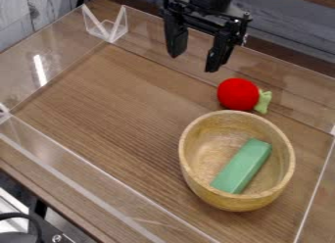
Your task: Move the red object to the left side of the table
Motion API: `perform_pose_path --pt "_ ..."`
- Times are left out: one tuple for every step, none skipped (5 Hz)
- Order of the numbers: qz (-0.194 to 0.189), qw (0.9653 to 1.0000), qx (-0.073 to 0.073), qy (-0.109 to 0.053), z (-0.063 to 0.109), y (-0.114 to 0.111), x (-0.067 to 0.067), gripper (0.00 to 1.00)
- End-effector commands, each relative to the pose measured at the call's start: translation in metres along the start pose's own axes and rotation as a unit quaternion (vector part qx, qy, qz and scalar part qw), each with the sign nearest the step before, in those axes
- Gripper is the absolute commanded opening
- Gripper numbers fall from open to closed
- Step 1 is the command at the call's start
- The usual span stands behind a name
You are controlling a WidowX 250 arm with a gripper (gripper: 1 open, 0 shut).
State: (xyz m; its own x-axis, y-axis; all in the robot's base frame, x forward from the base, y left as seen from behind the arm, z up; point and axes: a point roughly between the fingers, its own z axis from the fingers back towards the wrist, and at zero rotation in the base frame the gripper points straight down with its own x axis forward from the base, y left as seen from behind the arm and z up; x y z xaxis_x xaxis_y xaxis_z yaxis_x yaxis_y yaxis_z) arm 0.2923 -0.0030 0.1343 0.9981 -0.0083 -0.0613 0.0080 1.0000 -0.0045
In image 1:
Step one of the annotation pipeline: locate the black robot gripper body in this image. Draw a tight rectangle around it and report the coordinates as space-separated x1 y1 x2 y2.
162 0 253 45

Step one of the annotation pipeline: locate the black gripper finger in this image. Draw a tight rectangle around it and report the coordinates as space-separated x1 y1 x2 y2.
206 30 235 73
165 12 189 58

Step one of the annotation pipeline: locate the red plush strawberry toy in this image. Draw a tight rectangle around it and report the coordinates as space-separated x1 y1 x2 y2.
218 78 273 114

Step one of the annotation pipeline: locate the wooden bowl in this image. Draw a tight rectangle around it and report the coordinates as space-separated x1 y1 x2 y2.
178 111 297 212

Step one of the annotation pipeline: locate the green rectangular block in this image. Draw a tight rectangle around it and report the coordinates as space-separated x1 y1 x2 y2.
210 139 273 194

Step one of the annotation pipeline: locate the clear acrylic corner bracket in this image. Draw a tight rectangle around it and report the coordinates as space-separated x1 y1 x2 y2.
82 5 129 43

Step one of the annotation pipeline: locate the clear acrylic tray enclosure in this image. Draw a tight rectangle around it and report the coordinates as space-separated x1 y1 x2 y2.
0 7 335 243

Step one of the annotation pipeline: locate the black cable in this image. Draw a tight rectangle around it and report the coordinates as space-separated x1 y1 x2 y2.
0 212 44 243

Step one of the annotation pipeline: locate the black table leg bracket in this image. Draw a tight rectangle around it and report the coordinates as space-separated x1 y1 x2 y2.
30 199 76 243

